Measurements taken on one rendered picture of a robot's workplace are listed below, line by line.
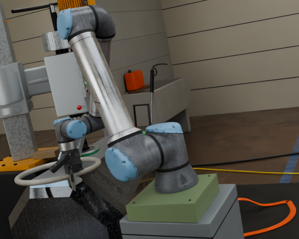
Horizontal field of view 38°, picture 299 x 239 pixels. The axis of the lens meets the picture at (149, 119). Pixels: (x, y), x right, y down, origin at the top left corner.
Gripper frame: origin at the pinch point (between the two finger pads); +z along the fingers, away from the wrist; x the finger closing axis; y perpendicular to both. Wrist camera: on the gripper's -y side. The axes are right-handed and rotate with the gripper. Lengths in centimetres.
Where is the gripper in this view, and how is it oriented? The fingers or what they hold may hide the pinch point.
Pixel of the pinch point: (71, 188)
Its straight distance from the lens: 231.9
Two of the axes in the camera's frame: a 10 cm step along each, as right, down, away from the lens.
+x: -4.4, -0.4, 9.0
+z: 1.7, 9.8, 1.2
